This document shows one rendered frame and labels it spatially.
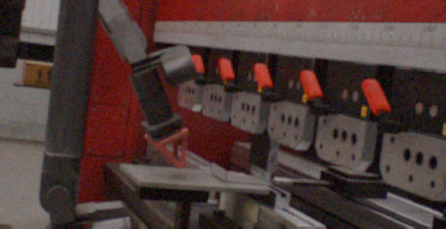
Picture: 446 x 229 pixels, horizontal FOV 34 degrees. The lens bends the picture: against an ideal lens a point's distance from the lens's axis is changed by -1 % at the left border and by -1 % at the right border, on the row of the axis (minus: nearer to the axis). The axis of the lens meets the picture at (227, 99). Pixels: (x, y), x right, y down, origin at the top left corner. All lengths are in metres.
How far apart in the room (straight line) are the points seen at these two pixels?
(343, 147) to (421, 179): 0.21
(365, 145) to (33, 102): 7.46
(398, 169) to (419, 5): 0.23
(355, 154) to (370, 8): 0.23
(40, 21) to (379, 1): 7.40
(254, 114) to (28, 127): 7.08
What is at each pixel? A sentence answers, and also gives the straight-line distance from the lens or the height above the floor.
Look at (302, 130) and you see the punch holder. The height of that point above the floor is 1.14.
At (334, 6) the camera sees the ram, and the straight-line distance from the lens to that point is 1.24.
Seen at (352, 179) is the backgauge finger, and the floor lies 1.02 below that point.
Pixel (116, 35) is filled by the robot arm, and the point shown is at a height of 1.26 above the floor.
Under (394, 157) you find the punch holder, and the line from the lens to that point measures 1.03.
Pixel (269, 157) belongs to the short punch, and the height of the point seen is 1.06.
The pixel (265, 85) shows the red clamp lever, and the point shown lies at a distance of 1.37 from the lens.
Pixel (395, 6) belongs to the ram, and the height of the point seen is 1.35.
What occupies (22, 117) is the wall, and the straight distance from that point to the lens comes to 8.46.
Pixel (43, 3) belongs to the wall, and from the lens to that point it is 8.40.
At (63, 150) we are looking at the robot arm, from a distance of 1.07.
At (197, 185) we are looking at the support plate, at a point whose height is 1.00.
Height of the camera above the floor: 1.25
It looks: 3 degrees down
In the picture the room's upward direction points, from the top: 7 degrees clockwise
